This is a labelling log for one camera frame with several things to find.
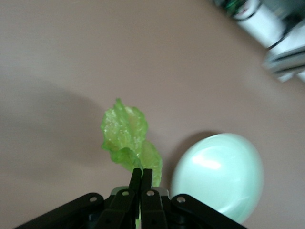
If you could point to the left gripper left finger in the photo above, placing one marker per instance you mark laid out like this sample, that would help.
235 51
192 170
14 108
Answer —
119 210

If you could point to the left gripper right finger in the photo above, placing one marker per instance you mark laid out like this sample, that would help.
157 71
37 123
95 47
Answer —
155 210

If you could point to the green lettuce leaf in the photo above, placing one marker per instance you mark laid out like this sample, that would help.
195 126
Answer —
126 133

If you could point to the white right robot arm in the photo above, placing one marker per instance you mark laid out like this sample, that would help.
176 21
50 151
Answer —
259 23

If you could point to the pale green round plate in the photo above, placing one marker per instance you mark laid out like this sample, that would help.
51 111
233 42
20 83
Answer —
219 174

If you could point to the brown table cover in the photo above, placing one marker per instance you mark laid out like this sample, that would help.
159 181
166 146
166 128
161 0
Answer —
95 59

